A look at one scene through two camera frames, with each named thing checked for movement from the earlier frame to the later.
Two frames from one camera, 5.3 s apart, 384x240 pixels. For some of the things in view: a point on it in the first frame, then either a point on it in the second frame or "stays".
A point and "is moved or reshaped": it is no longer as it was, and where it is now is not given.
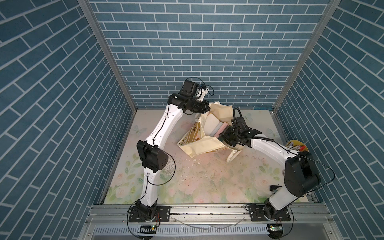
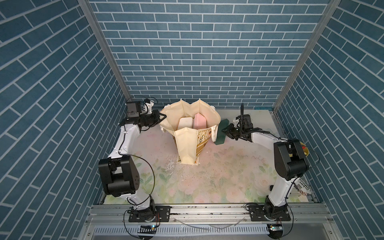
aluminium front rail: (312, 221) stays
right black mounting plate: (256, 213) stays
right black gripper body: (230, 137) to (234, 133)
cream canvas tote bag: (196, 142) is moved or reshaped
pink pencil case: (224, 126) to (199, 121)
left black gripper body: (196, 106) to (149, 119)
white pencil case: (211, 123) to (185, 122)
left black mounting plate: (162, 214) stays
